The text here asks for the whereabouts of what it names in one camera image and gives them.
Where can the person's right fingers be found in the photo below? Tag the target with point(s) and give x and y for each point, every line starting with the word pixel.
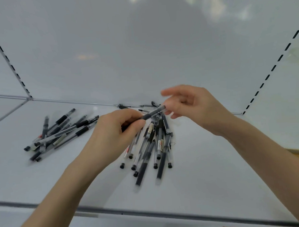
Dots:
pixel 178 92

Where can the black gel pen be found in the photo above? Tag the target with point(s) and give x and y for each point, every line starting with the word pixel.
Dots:
pixel 154 112

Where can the large pile of gel pens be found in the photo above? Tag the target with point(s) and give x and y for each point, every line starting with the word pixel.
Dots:
pixel 148 147

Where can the person's left hand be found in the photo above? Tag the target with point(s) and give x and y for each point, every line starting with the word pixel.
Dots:
pixel 108 138

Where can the person's left thumb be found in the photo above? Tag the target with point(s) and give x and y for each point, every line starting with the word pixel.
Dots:
pixel 135 127

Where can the small pile of gel pens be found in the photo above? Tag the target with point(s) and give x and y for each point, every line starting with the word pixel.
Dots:
pixel 58 131

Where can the person's left forearm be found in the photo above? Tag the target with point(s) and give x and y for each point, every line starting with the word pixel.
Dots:
pixel 61 192

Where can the person's right forearm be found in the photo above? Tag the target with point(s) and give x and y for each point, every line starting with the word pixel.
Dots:
pixel 270 163

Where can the person's right hand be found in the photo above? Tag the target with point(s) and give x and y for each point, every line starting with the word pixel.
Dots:
pixel 206 109

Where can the black pen cap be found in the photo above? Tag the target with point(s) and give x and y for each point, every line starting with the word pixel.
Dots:
pixel 122 165

